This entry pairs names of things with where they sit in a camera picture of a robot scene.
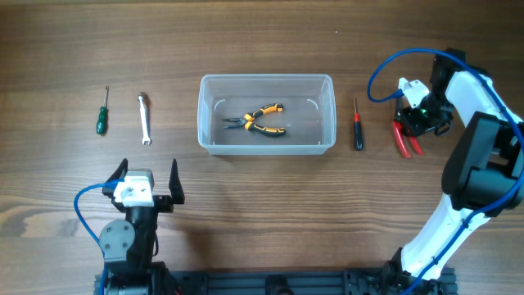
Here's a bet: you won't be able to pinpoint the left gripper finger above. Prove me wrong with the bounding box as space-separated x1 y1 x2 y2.
106 158 129 184
169 159 185 204

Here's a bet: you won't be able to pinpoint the red handled snips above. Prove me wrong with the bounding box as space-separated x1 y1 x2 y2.
392 98 424 158

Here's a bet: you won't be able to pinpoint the black red screwdriver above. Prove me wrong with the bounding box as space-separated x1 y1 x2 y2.
353 98 364 151

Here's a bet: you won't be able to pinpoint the orange black long-nose pliers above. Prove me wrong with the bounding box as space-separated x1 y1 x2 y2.
224 103 287 138

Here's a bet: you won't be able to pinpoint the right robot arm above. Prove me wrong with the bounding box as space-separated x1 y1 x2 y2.
380 48 523 294

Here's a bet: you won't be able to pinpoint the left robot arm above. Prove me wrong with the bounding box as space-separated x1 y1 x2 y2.
93 159 185 294

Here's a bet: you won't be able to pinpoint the clear plastic container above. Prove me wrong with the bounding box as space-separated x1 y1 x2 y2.
197 74 337 156

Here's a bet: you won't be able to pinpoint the small silver wrench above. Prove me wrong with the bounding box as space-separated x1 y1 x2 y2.
138 93 151 145

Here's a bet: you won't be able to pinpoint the left blue cable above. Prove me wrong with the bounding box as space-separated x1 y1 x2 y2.
73 179 124 295

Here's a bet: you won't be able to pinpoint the blue cable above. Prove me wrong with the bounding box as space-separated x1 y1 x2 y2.
73 179 124 295
366 47 524 295

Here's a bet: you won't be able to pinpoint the green handled screwdriver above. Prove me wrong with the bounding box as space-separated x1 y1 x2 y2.
96 85 109 135

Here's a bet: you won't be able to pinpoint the right blue cable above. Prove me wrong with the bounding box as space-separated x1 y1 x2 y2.
366 47 524 295

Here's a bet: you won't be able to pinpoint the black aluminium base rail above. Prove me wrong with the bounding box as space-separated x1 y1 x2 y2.
93 268 456 295

